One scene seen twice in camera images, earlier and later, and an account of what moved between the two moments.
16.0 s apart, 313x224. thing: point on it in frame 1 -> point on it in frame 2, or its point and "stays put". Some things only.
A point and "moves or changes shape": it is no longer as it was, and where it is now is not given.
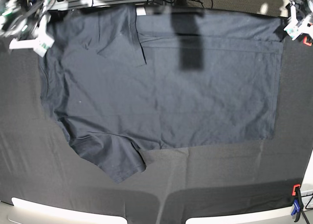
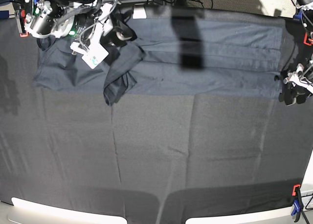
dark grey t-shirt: (121, 79) moves or changes shape
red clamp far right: (305, 41) stays put
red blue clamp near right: (298, 204) stays put
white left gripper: (40, 45) -> (95, 53)
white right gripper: (296, 28) -> (294, 78)
